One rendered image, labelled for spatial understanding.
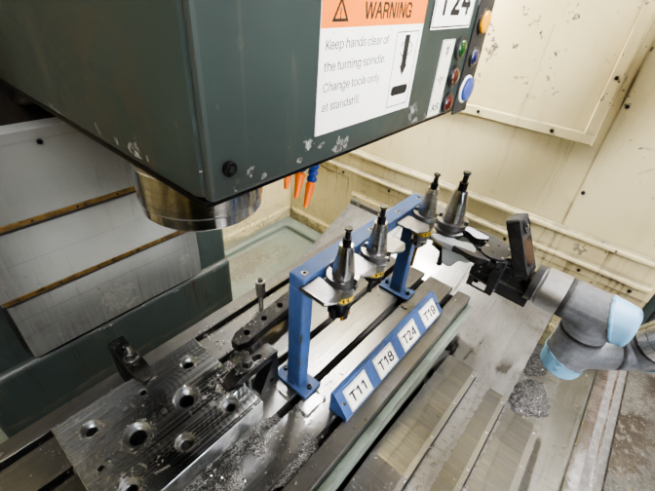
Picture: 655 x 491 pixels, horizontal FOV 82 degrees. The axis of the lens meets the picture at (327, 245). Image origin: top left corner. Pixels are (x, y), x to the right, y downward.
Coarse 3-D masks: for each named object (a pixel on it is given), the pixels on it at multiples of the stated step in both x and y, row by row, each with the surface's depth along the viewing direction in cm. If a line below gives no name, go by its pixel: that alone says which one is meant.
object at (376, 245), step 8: (376, 224) 74; (384, 224) 74; (376, 232) 74; (384, 232) 74; (368, 240) 77; (376, 240) 75; (384, 240) 75; (368, 248) 77; (376, 248) 76; (384, 248) 76
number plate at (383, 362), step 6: (390, 342) 93; (384, 348) 92; (390, 348) 93; (378, 354) 90; (384, 354) 91; (390, 354) 92; (372, 360) 88; (378, 360) 90; (384, 360) 91; (390, 360) 92; (396, 360) 93; (378, 366) 89; (384, 366) 90; (390, 366) 92; (378, 372) 89; (384, 372) 90
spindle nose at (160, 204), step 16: (144, 176) 43; (144, 192) 44; (160, 192) 43; (176, 192) 42; (256, 192) 49; (144, 208) 47; (160, 208) 44; (176, 208) 44; (192, 208) 44; (208, 208) 44; (224, 208) 45; (240, 208) 47; (256, 208) 51; (160, 224) 46; (176, 224) 45; (192, 224) 45; (208, 224) 46; (224, 224) 47
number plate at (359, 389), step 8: (360, 376) 85; (352, 384) 83; (360, 384) 84; (368, 384) 86; (344, 392) 81; (352, 392) 83; (360, 392) 84; (368, 392) 86; (352, 400) 82; (360, 400) 84; (352, 408) 82
